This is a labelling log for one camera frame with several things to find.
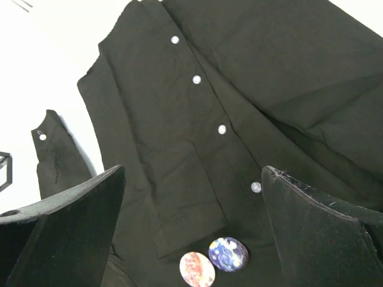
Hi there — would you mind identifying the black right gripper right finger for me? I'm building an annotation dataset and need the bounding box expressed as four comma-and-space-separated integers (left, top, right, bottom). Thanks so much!
262, 166, 382, 287

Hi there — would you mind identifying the pink red round brooch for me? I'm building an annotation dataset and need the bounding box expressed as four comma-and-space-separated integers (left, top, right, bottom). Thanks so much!
179, 252, 215, 287

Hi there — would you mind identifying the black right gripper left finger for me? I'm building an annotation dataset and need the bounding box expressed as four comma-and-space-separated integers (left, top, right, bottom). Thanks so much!
1, 165, 125, 287

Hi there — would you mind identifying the black square frame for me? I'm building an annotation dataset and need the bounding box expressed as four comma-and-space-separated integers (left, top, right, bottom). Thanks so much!
0, 152, 13, 192

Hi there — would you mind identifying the black button-up shirt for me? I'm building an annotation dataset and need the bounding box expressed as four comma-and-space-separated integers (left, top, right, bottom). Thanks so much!
31, 0, 383, 287

